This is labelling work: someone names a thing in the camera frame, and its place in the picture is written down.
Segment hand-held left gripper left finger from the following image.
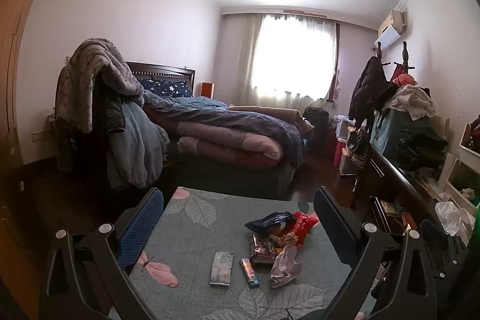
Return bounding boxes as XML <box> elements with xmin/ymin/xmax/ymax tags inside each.
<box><xmin>38</xmin><ymin>187</ymin><xmax>166</xmax><ymax>320</ymax></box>

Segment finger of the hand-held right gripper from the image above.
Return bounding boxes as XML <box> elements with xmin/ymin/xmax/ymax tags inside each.
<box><xmin>419</xmin><ymin>219</ymin><xmax>471</xmax><ymax>270</ymax></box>

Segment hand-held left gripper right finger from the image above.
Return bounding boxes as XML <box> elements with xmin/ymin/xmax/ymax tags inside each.
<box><xmin>312</xmin><ymin>186</ymin><xmax>437</xmax><ymax>320</ymax></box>

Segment red snack packet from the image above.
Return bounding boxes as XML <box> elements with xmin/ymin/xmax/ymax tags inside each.
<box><xmin>290</xmin><ymin>212</ymin><xmax>320</xmax><ymax>249</ymax></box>

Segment dark blue snack packet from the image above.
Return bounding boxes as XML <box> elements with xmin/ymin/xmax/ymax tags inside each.
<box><xmin>244</xmin><ymin>211</ymin><xmax>298</xmax><ymax>231</ymax></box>

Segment white paper wrapper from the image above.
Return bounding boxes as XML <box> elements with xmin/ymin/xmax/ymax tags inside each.
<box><xmin>269</xmin><ymin>244</ymin><xmax>303</xmax><ymax>289</ymax></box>

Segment brown snack packet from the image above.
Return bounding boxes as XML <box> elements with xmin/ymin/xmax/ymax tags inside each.
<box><xmin>250</xmin><ymin>230</ymin><xmax>299</xmax><ymax>266</ymax></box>

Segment white tissue packet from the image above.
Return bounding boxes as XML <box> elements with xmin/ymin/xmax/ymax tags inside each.
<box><xmin>210</xmin><ymin>250</ymin><xmax>234</xmax><ymax>286</ymax></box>

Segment red folders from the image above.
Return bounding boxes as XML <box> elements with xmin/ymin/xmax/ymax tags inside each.
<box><xmin>401</xmin><ymin>211</ymin><xmax>418</xmax><ymax>231</ymax></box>

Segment white plastic bag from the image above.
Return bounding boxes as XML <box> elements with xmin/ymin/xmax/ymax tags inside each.
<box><xmin>435</xmin><ymin>201</ymin><xmax>477</xmax><ymax>236</ymax></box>

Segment illustrated book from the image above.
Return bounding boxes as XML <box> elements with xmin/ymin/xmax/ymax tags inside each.
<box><xmin>380</xmin><ymin>200</ymin><xmax>404</xmax><ymax>219</ymax></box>

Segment grey leaf print tablecloth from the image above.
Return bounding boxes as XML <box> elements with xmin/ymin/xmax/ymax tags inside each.
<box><xmin>109</xmin><ymin>187</ymin><xmax>376</xmax><ymax>320</ymax></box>

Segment red plastic container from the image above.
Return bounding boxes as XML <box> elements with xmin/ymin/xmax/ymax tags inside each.
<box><xmin>334</xmin><ymin>140</ymin><xmax>347</xmax><ymax>167</ymax></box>

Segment dark wooden cabinet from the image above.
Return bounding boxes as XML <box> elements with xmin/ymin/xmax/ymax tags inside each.
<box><xmin>352</xmin><ymin>145</ymin><xmax>480</xmax><ymax>268</ymax></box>

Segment light blue robe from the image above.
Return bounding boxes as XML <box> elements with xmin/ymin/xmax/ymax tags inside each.
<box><xmin>107</xmin><ymin>103</ymin><xmax>171</xmax><ymax>191</ymax></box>

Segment black handbag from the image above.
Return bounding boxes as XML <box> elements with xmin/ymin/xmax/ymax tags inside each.
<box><xmin>345</xmin><ymin>129</ymin><xmax>372</xmax><ymax>167</ymax></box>

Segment black garment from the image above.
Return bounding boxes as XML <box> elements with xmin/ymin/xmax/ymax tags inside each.
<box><xmin>397</xmin><ymin>129</ymin><xmax>449</xmax><ymax>171</ymax></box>

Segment white small appliance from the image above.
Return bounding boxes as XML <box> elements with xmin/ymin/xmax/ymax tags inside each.
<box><xmin>335</xmin><ymin>114</ymin><xmax>357</xmax><ymax>144</ymax></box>

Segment black suitcase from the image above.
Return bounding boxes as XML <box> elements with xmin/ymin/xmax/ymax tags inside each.
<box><xmin>302</xmin><ymin>106</ymin><xmax>330</xmax><ymax>156</ymax></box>

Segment yellow green lighter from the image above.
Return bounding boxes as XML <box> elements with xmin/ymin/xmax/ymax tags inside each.
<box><xmin>240</xmin><ymin>258</ymin><xmax>260</xmax><ymax>288</ymax></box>

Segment bed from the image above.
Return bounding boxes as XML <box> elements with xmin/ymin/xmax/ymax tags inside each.
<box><xmin>125</xmin><ymin>61</ymin><xmax>316</xmax><ymax>201</ymax></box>

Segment teal cloth cover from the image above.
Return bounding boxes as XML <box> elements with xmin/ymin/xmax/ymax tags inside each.
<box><xmin>369</xmin><ymin>108</ymin><xmax>449</xmax><ymax>171</ymax></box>

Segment pink quilt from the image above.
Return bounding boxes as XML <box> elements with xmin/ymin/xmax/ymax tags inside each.
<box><xmin>176</xmin><ymin>119</ymin><xmax>284</xmax><ymax>167</ymax></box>

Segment brown blanket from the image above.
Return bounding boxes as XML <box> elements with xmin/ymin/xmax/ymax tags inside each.
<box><xmin>227</xmin><ymin>104</ymin><xmax>314</xmax><ymax>129</ymax></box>

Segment white cloth pile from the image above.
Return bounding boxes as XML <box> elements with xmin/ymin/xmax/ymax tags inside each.
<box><xmin>382</xmin><ymin>84</ymin><xmax>436</xmax><ymax>120</ymax></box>

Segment blue duvet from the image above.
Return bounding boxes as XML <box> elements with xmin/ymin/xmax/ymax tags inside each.
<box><xmin>142</xmin><ymin>91</ymin><xmax>304</xmax><ymax>169</ymax></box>

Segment black coat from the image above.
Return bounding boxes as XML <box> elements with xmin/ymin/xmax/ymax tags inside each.
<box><xmin>348</xmin><ymin>57</ymin><xmax>398</xmax><ymax>124</ymax></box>

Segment blue star print pillow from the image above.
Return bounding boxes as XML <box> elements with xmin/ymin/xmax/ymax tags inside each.
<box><xmin>137</xmin><ymin>78</ymin><xmax>194</xmax><ymax>97</ymax></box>

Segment red garment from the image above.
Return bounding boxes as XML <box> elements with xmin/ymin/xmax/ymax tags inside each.
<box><xmin>390</xmin><ymin>65</ymin><xmax>419</xmax><ymax>86</ymax></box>

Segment dark wooden headboard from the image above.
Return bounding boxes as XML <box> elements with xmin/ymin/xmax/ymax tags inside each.
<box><xmin>125</xmin><ymin>61</ymin><xmax>196</xmax><ymax>97</ymax></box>

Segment grey fleece blanket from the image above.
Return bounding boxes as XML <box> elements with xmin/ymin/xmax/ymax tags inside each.
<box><xmin>55</xmin><ymin>38</ymin><xmax>145</xmax><ymax>135</ymax></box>

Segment white sheer curtain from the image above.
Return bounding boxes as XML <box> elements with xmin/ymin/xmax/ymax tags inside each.
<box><xmin>240</xmin><ymin>13</ymin><xmax>340</xmax><ymax>107</ymax></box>

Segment wooden coat rack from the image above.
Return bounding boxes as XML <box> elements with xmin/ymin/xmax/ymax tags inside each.
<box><xmin>372</xmin><ymin>41</ymin><xmax>418</xmax><ymax>81</ymax></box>

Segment white air conditioner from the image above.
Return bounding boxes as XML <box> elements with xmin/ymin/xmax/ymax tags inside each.
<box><xmin>373</xmin><ymin>9</ymin><xmax>408</xmax><ymax>51</ymax></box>

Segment white shelf frame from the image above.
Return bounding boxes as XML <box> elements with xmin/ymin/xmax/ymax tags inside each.
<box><xmin>439</xmin><ymin>118</ymin><xmax>480</xmax><ymax>208</ymax></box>

